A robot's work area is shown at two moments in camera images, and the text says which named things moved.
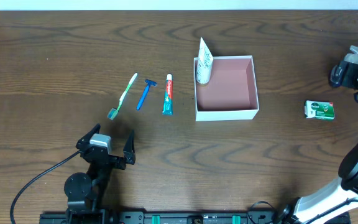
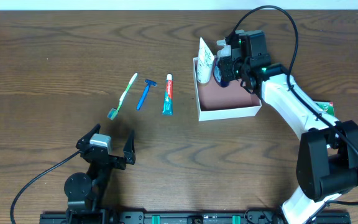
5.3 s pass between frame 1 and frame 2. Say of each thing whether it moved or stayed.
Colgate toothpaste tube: stayed
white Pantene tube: stayed
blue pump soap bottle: moved
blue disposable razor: stayed
